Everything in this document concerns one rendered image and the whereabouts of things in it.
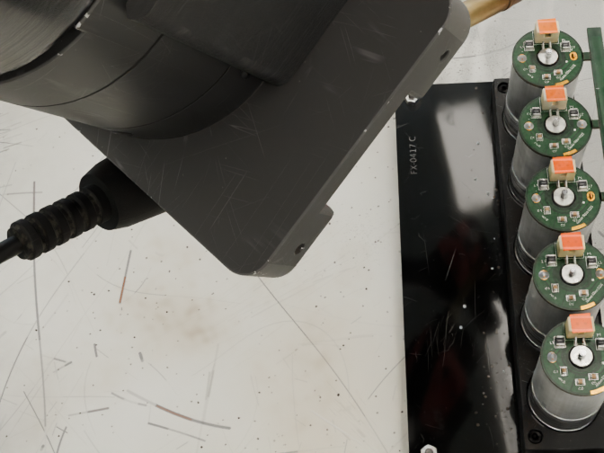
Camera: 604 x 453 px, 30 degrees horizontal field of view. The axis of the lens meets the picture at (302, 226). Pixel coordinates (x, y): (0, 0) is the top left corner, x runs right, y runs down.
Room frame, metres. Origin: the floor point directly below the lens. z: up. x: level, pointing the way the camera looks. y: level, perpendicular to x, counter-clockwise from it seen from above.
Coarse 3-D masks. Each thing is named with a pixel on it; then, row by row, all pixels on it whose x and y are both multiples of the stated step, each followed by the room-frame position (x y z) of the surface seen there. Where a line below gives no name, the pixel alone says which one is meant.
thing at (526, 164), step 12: (552, 120) 0.19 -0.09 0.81; (564, 120) 0.19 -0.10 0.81; (552, 132) 0.19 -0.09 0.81; (516, 144) 0.19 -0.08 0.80; (516, 156) 0.19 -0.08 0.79; (528, 156) 0.18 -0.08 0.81; (540, 156) 0.18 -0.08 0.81; (576, 156) 0.18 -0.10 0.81; (516, 168) 0.19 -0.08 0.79; (528, 168) 0.18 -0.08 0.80; (540, 168) 0.18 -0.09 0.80; (516, 180) 0.18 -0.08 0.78; (528, 180) 0.18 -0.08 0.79; (516, 192) 0.18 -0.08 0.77
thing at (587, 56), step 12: (588, 36) 0.22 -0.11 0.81; (600, 36) 0.22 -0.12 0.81; (600, 48) 0.22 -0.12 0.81; (588, 60) 0.21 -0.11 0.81; (600, 60) 0.21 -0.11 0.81; (600, 72) 0.21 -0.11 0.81; (600, 84) 0.20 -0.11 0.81; (600, 96) 0.20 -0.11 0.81; (600, 108) 0.19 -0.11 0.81; (600, 120) 0.19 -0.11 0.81; (600, 132) 0.18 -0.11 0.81
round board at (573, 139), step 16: (528, 112) 0.20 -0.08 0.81; (544, 112) 0.19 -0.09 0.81; (560, 112) 0.19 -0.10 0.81; (576, 112) 0.19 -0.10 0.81; (544, 128) 0.19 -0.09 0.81; (576, 128) 0.19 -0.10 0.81; (528, 144) 0.18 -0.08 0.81; (544, 144) 0.18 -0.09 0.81; (560, 144) 0.18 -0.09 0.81; (576, 144) 0.18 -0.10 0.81
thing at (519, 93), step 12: (540, 60) 0.21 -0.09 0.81; (552, 60) 0.21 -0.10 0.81; (516, 84) 0.21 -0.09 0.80; (528, 84) 0.21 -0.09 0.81; (516, 96) 0.21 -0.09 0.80; (528, 96) 0.21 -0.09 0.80; (504, 108) 0.22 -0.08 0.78; (516, 108) 0.21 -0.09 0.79; (504, 120) 0.22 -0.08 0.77; (516, 120) 0.21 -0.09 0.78; (516, 132) 0.21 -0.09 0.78
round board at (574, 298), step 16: (544, 256) 0.14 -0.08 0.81; (592, 256) 0.14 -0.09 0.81; (592, 272) 0.13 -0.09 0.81; (544, 288) 0.13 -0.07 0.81; (560, 288) 0.13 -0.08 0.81; (576, 288) 0.13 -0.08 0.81; (592, 288) 0.13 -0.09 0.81; (560, 304) 0.12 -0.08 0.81; (576, 304) 0.12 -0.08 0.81; (592, 304) 0.12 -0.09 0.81
